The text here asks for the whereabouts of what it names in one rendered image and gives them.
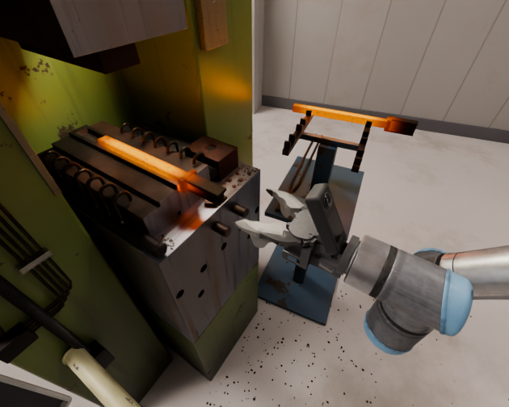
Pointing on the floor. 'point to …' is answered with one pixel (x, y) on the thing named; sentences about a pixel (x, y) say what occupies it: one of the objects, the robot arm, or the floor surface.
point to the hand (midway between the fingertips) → (254, 203)
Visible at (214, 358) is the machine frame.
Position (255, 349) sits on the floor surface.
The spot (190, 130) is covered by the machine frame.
